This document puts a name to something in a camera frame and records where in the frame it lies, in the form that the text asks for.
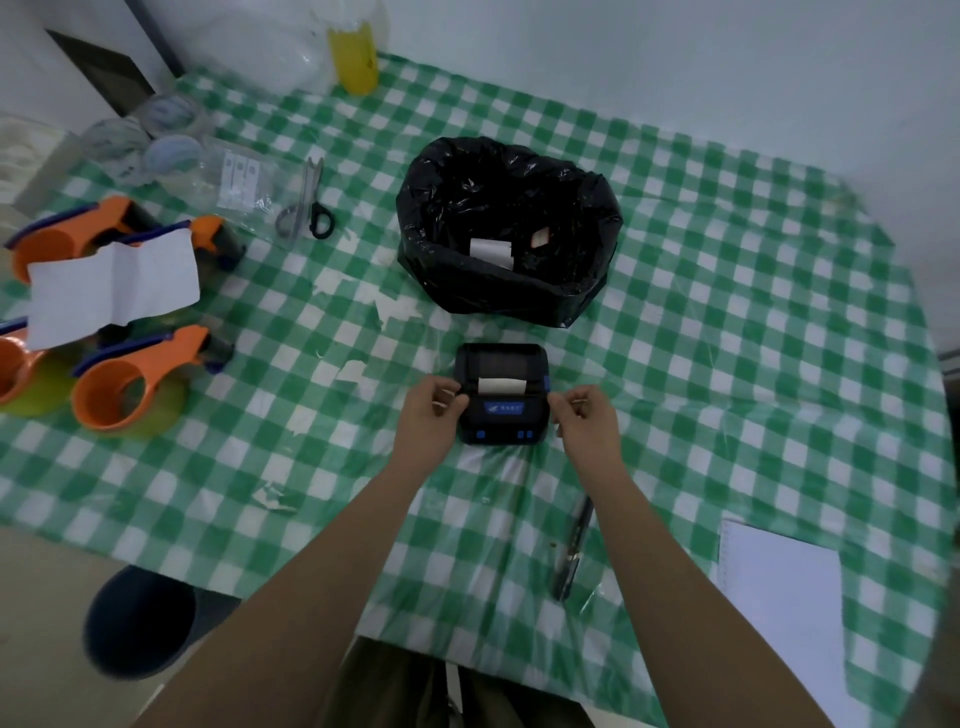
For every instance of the dark flat panel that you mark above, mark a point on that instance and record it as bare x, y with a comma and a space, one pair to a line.
101, 71

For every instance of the white paper scrap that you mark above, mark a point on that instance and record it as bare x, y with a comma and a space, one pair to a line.
491, 251

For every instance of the white notepad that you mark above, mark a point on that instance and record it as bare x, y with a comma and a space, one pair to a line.
780, 615

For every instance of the person's right forearm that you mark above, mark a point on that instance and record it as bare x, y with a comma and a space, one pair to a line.
675, 600

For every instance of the white label paper strip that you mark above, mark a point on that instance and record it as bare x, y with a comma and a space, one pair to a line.
501, 386

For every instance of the clear plastic bag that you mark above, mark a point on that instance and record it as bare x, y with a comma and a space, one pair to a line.
255, 52

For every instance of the yellow liquid bottle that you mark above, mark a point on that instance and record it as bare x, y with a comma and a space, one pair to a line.
352, 60

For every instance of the dark blue round stool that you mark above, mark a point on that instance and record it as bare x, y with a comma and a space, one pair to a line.
139, 622

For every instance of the black bin bag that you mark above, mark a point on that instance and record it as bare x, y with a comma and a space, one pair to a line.
510, 217

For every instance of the green white checkered tablecloth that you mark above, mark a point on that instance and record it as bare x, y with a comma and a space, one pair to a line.
750, 337

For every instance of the yellow-green tape roll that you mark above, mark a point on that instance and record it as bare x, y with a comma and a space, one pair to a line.
49, 386
169, 405

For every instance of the black portable label printer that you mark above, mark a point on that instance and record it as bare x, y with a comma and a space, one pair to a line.
501, 420

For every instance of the white paper sheet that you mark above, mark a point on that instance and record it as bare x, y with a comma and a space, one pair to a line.
112, 289

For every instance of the person's right hand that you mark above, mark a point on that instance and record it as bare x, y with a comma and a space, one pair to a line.
589, 439

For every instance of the brown paper scrap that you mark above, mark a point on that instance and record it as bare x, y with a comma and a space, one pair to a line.
541, 238

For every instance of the person's left forearm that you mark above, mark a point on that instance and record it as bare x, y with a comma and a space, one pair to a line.
300, 600

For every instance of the black pen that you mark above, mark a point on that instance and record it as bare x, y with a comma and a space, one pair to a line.
574, 547

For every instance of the person's left hand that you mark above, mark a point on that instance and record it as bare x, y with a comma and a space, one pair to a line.
424, 435

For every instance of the person's olive trousers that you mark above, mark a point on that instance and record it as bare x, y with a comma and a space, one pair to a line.
390, 690

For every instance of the person's left thumb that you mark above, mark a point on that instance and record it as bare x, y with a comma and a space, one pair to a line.
454, 405

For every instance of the clear tape roll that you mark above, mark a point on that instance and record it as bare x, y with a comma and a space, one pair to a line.
174, 114
116, 150
174, 155

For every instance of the clear bag with labels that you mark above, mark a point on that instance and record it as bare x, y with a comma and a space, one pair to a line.
247, 187

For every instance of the person's right thumb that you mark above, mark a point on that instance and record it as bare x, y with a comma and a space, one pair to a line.
556, 409

